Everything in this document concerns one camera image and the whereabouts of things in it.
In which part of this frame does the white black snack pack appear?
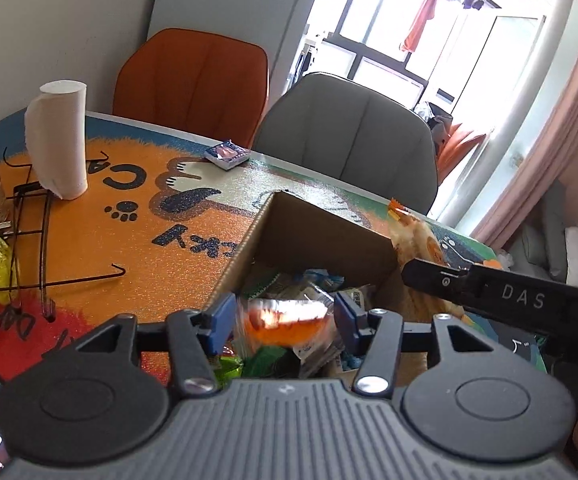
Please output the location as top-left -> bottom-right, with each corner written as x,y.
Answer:
293,284 -> 370,378

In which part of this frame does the grey sofa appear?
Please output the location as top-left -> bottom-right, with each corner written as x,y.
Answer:
507,182 -> 568,285

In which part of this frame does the red hanging garment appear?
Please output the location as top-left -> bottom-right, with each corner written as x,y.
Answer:
400,0 -> 438,53

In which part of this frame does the black grey backpack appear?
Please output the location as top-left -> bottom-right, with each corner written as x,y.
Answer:
416,102 -> 453,155

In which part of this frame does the green snack packet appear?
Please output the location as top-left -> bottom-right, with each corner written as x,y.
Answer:
213,346 -> 287,388

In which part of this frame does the white paper towel roll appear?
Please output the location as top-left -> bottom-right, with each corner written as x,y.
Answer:
24,80 -> 88,200

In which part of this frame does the orange snack packet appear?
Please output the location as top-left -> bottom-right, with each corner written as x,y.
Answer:
232,298 -> 336,360

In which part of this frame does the colourful cat table mat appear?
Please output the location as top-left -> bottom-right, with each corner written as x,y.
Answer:
0,109 -> 550,401

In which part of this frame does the brown cardboard box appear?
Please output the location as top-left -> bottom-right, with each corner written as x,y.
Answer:
210,192 -> 405,378

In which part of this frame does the black wire rack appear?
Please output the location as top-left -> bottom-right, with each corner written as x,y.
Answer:
0,146 -> 127,323

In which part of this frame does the beige bread snack pack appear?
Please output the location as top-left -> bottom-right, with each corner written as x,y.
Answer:
388,200 -> 464,323

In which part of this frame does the orange dining chair far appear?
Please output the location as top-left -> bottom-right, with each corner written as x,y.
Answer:
436,124 -> 487,184

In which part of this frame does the grey upholstered chair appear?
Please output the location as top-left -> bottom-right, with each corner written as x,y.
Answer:
253,73 -> 438,214

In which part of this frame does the orange chair by wall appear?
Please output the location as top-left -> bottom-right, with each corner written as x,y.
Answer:
112,28 -> 268,148

